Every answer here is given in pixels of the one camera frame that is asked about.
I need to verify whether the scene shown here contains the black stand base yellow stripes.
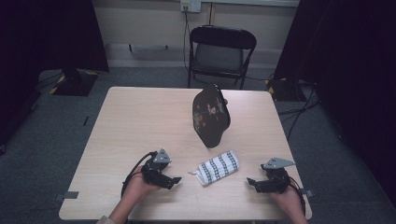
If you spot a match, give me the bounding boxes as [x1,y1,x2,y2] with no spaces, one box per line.
[49,68,101,97]
[265,77,308,103]

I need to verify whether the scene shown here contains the black folding chair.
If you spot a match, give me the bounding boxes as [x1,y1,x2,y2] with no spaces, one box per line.
[187,25,258,91]

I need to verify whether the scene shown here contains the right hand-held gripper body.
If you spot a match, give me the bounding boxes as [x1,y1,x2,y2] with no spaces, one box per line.
[259,157,297,194]

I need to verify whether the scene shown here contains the white wall socket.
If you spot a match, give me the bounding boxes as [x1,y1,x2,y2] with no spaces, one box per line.
[180,0,203,14]

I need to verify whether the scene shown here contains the black wall socket cable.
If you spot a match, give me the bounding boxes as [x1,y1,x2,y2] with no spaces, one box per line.
[182,5,191,74]

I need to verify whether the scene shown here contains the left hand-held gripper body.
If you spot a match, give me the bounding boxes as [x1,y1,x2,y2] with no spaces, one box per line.
[141,148,173,189]

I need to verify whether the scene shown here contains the right hand-held gripper cable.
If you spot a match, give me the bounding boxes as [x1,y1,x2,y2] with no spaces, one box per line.
[288,175,307,217]

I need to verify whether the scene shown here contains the white checked cloth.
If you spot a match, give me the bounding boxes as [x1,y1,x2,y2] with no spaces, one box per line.
[188,149,240,188]

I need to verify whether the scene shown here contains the black curtain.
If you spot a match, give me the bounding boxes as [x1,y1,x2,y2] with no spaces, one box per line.
[0,0,110,147]
[273,0,396,208]

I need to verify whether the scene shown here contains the person's left hand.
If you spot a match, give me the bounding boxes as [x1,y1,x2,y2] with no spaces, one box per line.
[123,172,162,204]

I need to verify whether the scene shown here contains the hand-held gripper cable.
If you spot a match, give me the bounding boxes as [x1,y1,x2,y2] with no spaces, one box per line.
[288,175,307,217]
[120,150,159,199]

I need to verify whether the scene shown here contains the left hand-held gripper cable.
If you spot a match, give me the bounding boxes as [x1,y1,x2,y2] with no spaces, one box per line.
[120,150,159,199]

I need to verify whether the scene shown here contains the person's right hand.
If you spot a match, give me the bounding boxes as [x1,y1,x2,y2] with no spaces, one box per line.
[270,186,305,217]

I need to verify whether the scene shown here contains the grey wall bar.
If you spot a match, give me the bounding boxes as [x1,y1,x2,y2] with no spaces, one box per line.
[128,44,170,53]

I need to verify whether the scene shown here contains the black floor cables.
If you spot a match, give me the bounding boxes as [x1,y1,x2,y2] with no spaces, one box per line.
[277,79,322,142]

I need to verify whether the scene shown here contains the black floral bag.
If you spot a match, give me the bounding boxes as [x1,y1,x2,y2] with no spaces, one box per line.
[191,83,232,149]

